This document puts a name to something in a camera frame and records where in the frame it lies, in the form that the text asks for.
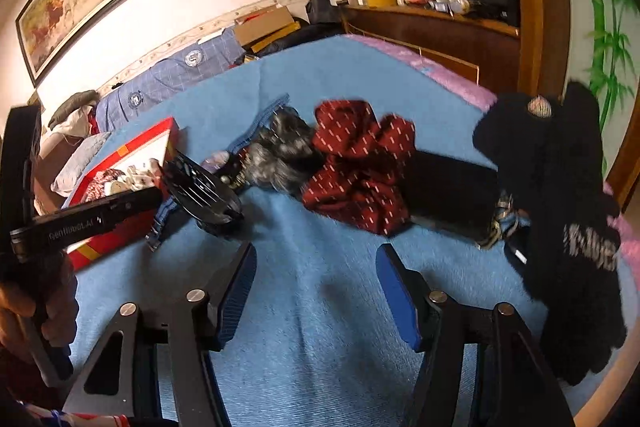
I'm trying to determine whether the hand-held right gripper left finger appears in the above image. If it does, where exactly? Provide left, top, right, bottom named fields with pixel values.
left=62, top=241, right=258, bottom=427

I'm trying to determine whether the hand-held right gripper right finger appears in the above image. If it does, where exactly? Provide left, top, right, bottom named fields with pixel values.
left=376, top=243, right=576, bottom=427

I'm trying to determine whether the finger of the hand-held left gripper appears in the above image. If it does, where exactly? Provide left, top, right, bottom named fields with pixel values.
left=107, top=186, right=171, bottom=233

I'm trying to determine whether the black hair claw clip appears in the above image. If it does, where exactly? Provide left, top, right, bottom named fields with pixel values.
left=160, top=151, right=246, bottom=239

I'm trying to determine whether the red gift box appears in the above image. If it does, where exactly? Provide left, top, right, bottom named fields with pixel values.
left=60, top=117, right=187, bottom=273

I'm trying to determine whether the red dotted hair bow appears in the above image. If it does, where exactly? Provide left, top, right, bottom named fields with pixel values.
left=300, top=99, right=418, bottom=238

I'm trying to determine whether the grey fuzzy scrunchie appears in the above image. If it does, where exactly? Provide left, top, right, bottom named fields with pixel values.
left=240, top=107, right=327, bottom=198

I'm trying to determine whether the blue checked headband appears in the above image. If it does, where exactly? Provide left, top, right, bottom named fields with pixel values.
left=145, top=94, right=292, bottom=254

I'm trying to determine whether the person's left hand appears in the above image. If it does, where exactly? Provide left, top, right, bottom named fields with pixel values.
left=0, top=252, right=79, bottom=360

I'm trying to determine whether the white dotted scrunchie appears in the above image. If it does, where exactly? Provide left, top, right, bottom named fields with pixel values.
left=120, top=161, right=164, bottom=192

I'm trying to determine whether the brown sofa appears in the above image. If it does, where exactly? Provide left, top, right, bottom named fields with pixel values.
left=30, top=127, right=93, bottom=210

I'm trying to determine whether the grey pillow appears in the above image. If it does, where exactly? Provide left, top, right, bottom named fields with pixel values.
left=51, top=132, right=112, bottom=196

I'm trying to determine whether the blue blanket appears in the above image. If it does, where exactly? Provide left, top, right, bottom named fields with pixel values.
left=65, top=34, right=606, bottom=427

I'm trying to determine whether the white garment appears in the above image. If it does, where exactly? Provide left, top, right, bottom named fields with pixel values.
left=49, top=107, right=97, bottom=140

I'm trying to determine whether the black smartphone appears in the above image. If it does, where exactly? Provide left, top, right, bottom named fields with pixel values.
left=404, top=151, right=502, bottom=244

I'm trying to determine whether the olive folded garment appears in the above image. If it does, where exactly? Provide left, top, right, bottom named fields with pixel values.
left=48, top=90, right=99, bottom=130

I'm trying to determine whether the blue plaid quilt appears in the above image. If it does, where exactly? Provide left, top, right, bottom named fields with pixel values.
left=95, top=27, right=247, bottom=128

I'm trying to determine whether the black knit glove with lettering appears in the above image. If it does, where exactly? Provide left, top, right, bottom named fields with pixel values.
left=517, top=82, right=628, bottom=388

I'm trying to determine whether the striped red white blue cloth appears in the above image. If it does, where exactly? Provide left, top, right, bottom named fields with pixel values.
left=15, top=408, right=132, bottom=427

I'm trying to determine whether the flat yellow box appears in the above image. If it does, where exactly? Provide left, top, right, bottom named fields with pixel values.
left=249, top=24, right=302, bottom=54

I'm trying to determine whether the open cardboard box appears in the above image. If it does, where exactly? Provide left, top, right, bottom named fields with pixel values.
left=233, top=5, right=296, bottom=48

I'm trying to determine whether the black clothing pile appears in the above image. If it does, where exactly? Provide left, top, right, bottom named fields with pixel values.
left=257, top=19, right=352, bottom=58

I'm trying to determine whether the wooden dresser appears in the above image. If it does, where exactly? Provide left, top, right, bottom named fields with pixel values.
left=344, top=3, right=522, bottom=94

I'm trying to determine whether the black bag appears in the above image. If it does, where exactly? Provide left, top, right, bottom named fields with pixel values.
left=305, top=0, right=347, bottom=26

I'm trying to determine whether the wooden framed mirror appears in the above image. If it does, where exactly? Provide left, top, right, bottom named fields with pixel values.
left=304, top=0, right=572, bottom=108

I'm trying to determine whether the green bamboo wall sticker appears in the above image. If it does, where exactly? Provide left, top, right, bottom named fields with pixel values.
left=576, top=0, right=640, bottom=130

